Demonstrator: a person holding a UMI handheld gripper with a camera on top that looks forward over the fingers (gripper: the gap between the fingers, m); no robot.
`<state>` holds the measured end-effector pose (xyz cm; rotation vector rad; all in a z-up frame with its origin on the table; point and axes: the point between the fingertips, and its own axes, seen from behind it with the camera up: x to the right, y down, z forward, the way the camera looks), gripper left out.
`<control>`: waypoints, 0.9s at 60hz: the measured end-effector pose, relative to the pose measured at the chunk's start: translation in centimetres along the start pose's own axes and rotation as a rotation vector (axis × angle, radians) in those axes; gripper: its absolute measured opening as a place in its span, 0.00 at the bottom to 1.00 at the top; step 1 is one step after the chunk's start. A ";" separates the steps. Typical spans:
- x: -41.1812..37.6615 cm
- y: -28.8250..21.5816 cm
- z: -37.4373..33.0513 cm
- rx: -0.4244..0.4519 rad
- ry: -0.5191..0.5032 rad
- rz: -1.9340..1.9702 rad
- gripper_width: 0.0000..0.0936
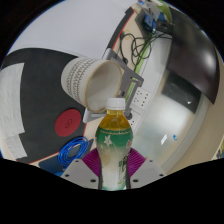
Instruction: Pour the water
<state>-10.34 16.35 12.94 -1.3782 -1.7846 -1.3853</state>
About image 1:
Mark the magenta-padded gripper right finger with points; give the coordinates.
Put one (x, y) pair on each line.
(146, 171)

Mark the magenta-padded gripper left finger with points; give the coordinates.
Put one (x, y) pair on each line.
(81, 171)

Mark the green-label clear drink bottle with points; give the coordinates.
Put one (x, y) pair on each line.
(113, 143)

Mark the dark blue mouse pad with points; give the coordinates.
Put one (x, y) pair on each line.
(50, 165)

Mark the blue sticker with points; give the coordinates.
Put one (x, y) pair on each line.
(175, 137)

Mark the flat round red coaster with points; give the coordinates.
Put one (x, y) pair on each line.
(68, 122)

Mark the black red-edged desk mat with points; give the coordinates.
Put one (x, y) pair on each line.
(43, 100)

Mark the grey metal laptop stand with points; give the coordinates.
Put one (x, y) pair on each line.
(131, 78)

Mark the white paper napkin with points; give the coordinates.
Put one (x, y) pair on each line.
(11, 100)

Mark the black computer monitor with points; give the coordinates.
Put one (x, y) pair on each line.
(193, 53)

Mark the white paper sheets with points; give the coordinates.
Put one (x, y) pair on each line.
(66, 26)

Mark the blue desktop device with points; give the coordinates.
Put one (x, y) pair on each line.
(149, 21)

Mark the white wall socket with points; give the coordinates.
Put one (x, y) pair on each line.
(143, 97)
(132, 118)

